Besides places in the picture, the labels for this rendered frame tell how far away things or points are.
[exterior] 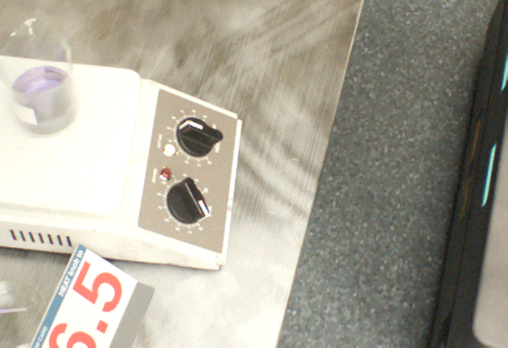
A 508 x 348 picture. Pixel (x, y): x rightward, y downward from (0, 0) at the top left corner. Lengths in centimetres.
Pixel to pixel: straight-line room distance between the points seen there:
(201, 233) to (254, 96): 15
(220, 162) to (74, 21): 20
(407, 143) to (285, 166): 90
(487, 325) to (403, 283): 40
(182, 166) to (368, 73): 103
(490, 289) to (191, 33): 54
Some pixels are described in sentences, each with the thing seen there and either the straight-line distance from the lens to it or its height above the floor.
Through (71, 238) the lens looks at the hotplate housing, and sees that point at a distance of 77.
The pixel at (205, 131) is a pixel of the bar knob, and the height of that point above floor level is 81.
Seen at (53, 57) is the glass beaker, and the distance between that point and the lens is 75.
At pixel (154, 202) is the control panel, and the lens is 76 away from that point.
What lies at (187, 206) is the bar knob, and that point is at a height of 80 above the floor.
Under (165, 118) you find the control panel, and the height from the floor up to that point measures 81.
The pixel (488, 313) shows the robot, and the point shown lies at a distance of 125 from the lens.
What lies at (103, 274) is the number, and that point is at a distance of 78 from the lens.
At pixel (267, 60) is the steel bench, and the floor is 75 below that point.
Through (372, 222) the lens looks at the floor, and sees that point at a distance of 166.
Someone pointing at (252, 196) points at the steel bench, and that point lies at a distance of 83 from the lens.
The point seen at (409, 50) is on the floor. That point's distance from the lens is 182.
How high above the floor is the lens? 151
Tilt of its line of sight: 63 degrees down
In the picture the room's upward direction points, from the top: 7 degrees clockwise
